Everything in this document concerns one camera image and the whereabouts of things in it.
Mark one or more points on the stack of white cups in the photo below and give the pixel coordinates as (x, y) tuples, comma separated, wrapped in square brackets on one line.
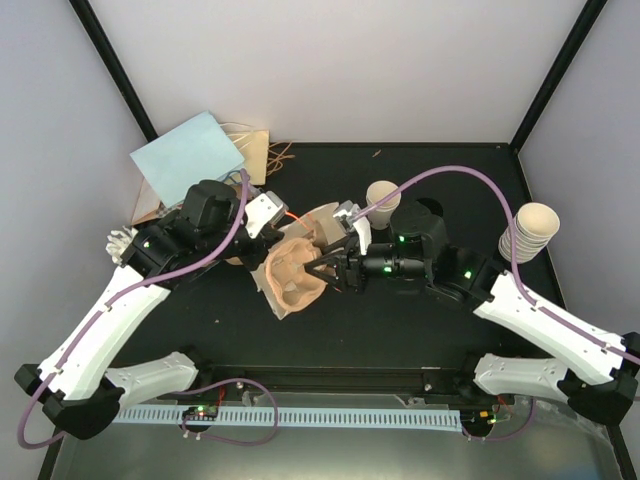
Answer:
[(535, 225)]

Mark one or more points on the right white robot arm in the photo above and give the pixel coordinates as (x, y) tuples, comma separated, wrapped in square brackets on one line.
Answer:
[(587, 368)]

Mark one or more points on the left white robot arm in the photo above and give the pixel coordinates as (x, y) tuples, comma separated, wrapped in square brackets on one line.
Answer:
[(79, 390)]

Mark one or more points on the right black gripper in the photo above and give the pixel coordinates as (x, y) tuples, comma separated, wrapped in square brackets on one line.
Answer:
[(351, 273)]

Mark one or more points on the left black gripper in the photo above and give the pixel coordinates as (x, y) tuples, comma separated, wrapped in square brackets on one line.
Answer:
[(267, 231)]

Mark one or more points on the white plastic cutlery bunch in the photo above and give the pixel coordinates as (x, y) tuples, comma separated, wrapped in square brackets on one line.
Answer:
[(118, 241)]

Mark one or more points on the black paper coffee cup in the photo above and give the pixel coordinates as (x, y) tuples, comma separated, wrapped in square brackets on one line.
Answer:
[(430, 208)]

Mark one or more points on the brown kraft paper bag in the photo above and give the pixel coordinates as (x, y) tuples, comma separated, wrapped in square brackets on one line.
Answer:
[(252, 144)]

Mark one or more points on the cream bear paper bag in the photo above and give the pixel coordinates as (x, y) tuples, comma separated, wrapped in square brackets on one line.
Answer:
[(320, 227)]

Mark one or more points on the cardboard cup carrier tray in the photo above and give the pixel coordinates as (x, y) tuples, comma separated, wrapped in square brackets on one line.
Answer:
[(294, 289)]

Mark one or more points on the light blue paper bag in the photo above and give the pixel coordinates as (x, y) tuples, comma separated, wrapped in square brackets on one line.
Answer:
[(196, 150)]

